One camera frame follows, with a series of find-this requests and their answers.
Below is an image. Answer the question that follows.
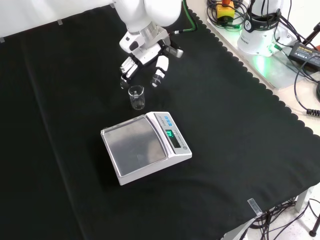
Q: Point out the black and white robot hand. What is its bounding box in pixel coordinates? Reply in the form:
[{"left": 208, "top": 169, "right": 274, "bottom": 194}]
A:
[{"left": 118, "top": 28, "right": 173, "bottom": 90}]

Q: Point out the small clear glass beaker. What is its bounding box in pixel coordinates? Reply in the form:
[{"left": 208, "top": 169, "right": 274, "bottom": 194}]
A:
[{"left": 127, "top": 84, "right": 147, "bottom": 111}]

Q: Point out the yellow stop button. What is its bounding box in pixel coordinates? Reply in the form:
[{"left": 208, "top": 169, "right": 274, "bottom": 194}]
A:
[{"left": 215, "top": 0, "right": 235, "bottom": 21}]

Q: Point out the white electronic balance, steel pan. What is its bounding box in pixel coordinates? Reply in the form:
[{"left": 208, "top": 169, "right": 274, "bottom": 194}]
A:
[{"left": 100, "top": 111, "right": 193, "bottom": 187}]

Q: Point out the black bench cloth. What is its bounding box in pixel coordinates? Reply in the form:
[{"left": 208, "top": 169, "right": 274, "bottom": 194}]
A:
[{"left": 0, "top": 2, "right": 320, "bottom": 240}]

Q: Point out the black power adapter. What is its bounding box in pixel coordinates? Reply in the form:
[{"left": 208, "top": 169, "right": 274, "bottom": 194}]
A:
[{"left": 287, "top": 41, "right": 320, "bottom": 74}]

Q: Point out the black tripod leg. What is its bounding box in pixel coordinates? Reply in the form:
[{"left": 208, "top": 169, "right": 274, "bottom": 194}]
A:
[{"left": 302, "top": 21, "right": 320, "bottom": 46}]

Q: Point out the grey table leg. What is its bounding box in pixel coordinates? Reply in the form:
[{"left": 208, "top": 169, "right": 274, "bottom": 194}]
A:
[{"left": 294, "top": 189, "right": 310, "bottom": 214}]

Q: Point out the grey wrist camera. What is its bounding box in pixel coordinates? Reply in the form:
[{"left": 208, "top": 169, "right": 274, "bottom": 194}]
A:
[{"left": 164, "top": 45, "right": 185, "bottom": 59}]

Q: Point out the green cable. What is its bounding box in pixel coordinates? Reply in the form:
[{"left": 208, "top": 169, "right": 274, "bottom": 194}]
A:
[{"left": 173, "top": 0, "right": 199, "bottom": 35}]

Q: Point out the grey metal base plate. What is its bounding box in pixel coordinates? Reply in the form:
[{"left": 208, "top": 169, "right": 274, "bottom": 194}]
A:
[{"left": 206, "top": 14, "right": 320, "bottom": 91}]

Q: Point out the black coiled cable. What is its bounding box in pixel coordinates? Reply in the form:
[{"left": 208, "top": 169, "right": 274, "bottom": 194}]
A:
[{"left": 293, "top": 62, "right": 320, "bottom": 116}]

